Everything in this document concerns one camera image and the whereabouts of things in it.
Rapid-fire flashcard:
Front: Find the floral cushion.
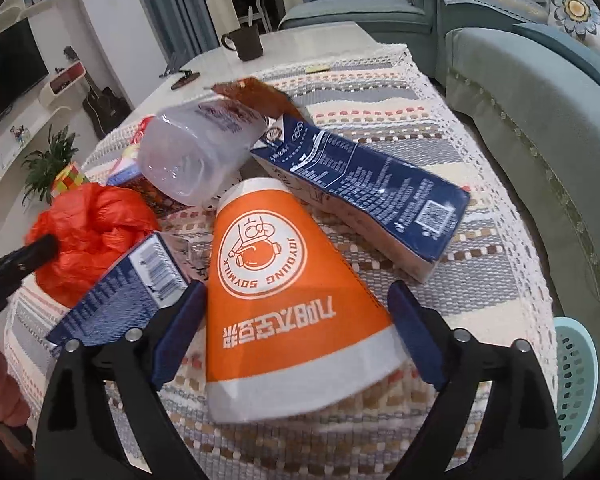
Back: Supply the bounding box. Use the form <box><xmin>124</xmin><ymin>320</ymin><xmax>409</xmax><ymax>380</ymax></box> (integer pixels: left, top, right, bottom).
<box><xmin>547</xmin><ymin>0</ymin><xmax>600</xmax><ymax>54</ymax></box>

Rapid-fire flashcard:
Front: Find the red plastic bag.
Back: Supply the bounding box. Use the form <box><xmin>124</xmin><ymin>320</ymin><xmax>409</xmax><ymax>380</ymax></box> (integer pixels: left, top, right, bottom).
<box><xmin>26</xmin><ymin>183</ymin><xmax>160</xmax><ymax>309</ymax></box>

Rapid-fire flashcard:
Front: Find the woven striped table cloth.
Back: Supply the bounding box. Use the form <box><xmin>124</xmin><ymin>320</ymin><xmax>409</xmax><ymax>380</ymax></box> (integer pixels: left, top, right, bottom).
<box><xmin>5</xmin><ymin>47</ymin><xmax>562</xmax><ymax>479</ymax></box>

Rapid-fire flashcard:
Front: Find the clear plastic bottle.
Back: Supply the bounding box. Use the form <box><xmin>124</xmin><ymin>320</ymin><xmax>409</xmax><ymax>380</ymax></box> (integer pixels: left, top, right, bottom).
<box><xmin>137</xmin><ymin>98</ymin><xmax>268</xmax><ymax>206</ymax></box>

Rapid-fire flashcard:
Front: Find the black guitar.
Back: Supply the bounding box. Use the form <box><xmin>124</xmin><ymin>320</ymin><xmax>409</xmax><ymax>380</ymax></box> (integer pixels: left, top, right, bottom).
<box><xmin>82</xmin><ymin>70</ymin><xmax>131</xmax><ymax>140</ymax></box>

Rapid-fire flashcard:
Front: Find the blue milk carton small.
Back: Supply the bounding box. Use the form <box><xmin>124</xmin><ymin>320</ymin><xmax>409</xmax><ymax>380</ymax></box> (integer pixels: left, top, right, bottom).
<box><xmin>46</xmin><ymin>232</ymin><xmax>192</xmax><ymax>347</ymax></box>

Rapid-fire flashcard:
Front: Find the black television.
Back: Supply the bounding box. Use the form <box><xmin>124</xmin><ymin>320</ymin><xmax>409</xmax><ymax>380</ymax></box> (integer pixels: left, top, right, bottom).
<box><xmin>0</xmin><ymin>18</ymin><xmax>48</xmax><ymax>119</ymax></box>

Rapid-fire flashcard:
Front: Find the teal sofa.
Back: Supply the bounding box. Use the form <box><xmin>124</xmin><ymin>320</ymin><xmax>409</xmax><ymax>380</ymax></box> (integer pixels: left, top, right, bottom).
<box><xmin>277</xmin><ymin>0</ymin><xmax>600</xmax><ymax>411</ymax></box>

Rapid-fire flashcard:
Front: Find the blue curtain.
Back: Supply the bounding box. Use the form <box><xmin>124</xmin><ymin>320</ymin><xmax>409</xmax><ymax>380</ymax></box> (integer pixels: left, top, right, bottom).
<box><xmin>143</xmin><ymin>0</ymin><xmax>219</xmax><ymax>60</ymax></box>

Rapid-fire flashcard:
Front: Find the white tv shelf unit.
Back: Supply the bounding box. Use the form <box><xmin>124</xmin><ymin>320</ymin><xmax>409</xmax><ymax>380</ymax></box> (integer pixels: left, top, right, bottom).
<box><xmin>0</xmin><ymin>0</ymin><xmax>97</xmax><ymax>203</ymax></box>

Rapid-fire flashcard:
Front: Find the dark brown mug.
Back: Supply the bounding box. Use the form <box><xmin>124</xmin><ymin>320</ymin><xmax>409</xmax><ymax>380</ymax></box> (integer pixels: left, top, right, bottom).
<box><xmin>221</xmin><ymin>24</ymin><xmax>263</xmax><ymax>62</ymax></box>

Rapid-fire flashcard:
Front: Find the green potted plant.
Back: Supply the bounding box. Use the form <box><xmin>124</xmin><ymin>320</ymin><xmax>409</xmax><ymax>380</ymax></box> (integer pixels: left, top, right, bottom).
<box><xmin>21</xmin><ymin>126</ymin><xmax>78</xmax><ymax>204</ymax></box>

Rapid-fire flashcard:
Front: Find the orange soymilk paper cup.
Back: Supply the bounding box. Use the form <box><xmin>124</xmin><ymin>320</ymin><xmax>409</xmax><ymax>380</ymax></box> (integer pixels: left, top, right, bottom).
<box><xmin>206</xmin><ymin>178</ymin><xmax>406</xmax><ymax>424</ymax></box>

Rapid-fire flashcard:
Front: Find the blue milk carton large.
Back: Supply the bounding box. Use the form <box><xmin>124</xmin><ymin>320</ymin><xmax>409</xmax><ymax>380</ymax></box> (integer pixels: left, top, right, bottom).
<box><xmin>250</xmin><ymin>115</ymin><xmax>469</xmax><ymax>283</ymax></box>

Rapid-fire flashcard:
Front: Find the person's left hand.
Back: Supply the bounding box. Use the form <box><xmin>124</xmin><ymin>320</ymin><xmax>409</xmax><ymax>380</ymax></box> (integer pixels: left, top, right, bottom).
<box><xmin>0</xmin><ymin>349</ymin><xmax>30</xmax><ymax>428</ymax></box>

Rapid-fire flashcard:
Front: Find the brown snack wrapper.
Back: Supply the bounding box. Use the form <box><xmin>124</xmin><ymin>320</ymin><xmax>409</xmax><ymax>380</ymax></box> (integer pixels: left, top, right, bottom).
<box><xmin>211</xmin><ymin>77</ymin><xmax>303</xmax><ymax>120</ymax></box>

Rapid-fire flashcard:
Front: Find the white refrigerator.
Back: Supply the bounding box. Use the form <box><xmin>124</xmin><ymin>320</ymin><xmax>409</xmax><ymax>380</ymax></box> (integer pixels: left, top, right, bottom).
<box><xmin>81</xmin><ymin>0</ymin><xmax>166</xmax><ymax>107</ymax></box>

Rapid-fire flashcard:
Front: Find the rubik's cube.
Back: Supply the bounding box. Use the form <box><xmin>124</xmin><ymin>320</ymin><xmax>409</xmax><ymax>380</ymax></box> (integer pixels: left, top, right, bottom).
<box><xmin>50</xmin><ymin>162</ymin><xmax>88</xmax><ymax>198</ymax></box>

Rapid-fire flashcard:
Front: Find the light blue trash basket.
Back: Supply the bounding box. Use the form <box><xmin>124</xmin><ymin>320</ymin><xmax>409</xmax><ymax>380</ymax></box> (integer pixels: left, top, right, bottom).
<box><xmin>554</xmin><ymin>316</ymin><xmax>598</xmax><ymax>460</ymax></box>

